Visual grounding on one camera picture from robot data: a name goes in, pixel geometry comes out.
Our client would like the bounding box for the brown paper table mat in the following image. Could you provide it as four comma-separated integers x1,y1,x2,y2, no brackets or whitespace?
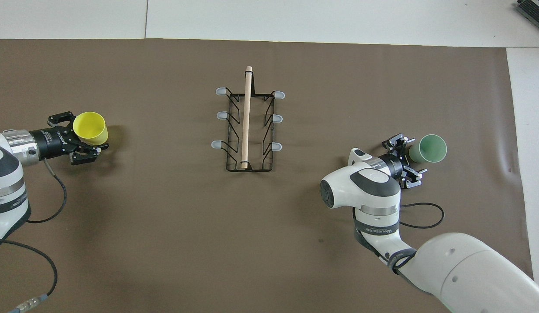
0,38,539,313

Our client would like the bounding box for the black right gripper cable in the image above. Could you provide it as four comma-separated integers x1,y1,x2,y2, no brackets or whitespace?
399,202,445,230

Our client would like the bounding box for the yellow plastic cup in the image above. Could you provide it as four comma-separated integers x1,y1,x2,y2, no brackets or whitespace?
73,112,109,146

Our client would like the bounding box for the grey ribbed device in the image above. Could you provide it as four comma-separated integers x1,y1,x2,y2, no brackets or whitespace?
515,0,539,24

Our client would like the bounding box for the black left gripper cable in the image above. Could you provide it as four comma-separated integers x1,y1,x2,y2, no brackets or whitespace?
0,158,68,313

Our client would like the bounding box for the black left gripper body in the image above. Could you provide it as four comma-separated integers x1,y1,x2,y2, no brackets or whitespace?
35,126,79,159

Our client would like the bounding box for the black wire cup rack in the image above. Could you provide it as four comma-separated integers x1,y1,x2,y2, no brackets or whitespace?
211,66,286,173

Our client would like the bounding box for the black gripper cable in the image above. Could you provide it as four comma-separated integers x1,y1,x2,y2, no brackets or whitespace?
0,158,68,313
399,202,445,230

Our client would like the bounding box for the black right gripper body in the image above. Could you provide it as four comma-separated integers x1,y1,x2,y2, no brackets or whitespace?
381,152,408,180

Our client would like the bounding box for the pale green plastic cup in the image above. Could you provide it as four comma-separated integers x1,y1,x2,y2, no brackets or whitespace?
408,134,448,164

